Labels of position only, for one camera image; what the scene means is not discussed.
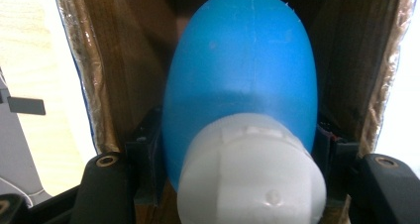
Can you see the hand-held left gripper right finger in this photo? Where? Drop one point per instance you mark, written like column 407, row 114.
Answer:
column 335, row 164

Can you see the white table mat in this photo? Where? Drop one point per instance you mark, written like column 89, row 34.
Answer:
column 72, row 118

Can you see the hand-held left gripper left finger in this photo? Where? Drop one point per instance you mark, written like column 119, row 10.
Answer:
column 147, row 158

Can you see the blue cardboard box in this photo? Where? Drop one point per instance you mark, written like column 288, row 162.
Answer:
column 132, row 68

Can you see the black tape strip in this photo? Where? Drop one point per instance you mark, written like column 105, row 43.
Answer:
column 26, row 105

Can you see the blue bottle with white cap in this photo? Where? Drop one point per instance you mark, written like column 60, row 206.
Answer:
column 244, row 68

